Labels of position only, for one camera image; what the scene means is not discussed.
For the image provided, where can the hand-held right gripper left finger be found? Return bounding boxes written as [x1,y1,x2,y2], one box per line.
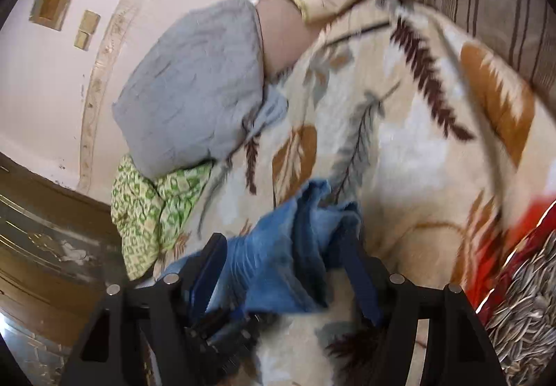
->
[64,232,228,386]

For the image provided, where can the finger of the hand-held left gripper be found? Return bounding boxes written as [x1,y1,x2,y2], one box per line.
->
[184,309,263,375]

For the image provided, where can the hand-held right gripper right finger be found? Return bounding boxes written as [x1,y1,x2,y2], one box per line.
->
[336,229,510,386]

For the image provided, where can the blue denim pants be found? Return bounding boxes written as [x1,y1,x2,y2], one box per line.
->
[165,179,375,318]

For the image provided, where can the green patterned cloth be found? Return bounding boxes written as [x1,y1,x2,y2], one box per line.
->
[110,153,214,282]

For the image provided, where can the leaf printed blanket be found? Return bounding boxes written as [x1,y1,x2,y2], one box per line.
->
[152,0,556,386]

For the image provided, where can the red sunflower seed packet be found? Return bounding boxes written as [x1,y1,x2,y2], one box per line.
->
[466,199,556,386]

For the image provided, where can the wooden headboard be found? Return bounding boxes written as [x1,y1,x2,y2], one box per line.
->
[0,150,132,386]

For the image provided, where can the grey pillow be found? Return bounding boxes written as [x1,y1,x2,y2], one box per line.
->
[112,0,290,178]

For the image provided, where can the peach pillow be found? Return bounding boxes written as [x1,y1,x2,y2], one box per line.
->
[255,0,323,79]

